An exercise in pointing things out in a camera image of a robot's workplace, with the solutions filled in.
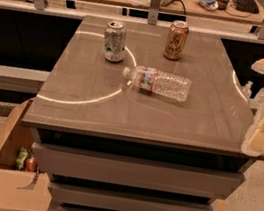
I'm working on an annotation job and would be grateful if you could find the clear plastic water bottle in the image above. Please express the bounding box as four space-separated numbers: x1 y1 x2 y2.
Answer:
122 66 192 102

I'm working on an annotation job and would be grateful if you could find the clear bottle behind cabinet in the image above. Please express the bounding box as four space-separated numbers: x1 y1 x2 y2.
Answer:
241 81 253 100

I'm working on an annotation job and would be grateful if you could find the black keyboard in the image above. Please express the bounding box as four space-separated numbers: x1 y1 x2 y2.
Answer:
233 0 259 14

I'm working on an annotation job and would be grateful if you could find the blue white bowl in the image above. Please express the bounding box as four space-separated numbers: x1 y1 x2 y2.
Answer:
198 0 219 11

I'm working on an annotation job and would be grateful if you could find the orange brown soda can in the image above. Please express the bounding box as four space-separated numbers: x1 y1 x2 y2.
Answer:
163 20 189 61

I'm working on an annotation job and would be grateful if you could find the top grey drawer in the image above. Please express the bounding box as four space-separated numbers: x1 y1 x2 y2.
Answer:
32 143 244 198

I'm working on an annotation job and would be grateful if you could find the grey drawer cabinet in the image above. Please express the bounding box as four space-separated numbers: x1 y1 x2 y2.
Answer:
23 16 253 211

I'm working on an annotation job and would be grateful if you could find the white green soda can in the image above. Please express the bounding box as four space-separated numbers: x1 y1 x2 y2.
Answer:
103 21 127 63

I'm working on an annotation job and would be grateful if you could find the middle grey drawer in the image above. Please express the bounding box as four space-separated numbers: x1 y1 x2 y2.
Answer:
49 183 212 211

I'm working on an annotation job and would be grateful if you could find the red can in box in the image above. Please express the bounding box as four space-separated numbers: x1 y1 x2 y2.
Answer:
25 157 38 173

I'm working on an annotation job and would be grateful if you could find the green snack bag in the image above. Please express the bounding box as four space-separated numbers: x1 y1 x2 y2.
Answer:
15 146 30 171

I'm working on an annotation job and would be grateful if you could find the open cardboard box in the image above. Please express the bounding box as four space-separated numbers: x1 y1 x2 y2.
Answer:
0 100 52 211

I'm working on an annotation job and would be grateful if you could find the middle metal bracket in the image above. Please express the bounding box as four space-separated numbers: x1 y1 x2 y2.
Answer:
147 0 161 25

